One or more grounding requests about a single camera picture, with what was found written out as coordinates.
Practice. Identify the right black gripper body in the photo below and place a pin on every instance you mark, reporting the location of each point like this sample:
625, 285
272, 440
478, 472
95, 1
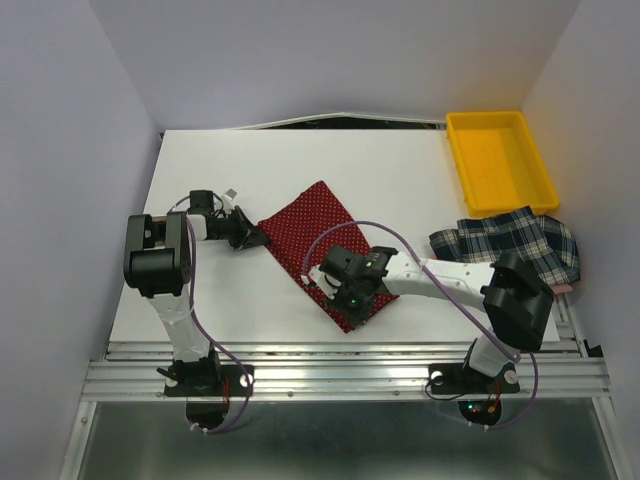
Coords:
354, 303

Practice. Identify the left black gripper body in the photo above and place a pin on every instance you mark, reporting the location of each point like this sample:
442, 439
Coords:
227, 228

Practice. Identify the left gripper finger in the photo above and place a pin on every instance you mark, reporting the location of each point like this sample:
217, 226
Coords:
250, 240
244, 223

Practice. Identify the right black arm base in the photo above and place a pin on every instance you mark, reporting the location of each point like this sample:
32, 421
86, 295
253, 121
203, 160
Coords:
478, 396

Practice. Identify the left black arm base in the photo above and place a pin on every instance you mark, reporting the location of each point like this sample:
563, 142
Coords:
216, 395

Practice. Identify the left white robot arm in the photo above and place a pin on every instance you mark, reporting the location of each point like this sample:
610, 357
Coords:
158, 263

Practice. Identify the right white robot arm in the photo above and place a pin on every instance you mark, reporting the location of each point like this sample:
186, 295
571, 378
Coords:
505, 299

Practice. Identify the yellow plastic bin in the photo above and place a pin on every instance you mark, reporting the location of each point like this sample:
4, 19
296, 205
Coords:
498, 164

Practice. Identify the plaid skirt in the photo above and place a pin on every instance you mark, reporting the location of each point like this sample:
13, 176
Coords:
543, 243

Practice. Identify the pink skirt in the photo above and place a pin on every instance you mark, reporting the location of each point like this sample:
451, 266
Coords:
562, 289

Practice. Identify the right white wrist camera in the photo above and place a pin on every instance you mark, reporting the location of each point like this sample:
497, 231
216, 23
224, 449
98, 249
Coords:
316, 278

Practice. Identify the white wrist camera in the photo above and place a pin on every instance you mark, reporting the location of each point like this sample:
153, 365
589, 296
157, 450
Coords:
229, 200
316, 278

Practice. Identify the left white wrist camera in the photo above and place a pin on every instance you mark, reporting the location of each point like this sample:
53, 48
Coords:
229, 200

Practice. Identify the aluminium rail frame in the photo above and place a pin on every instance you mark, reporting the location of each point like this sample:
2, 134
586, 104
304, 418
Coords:
342, 371

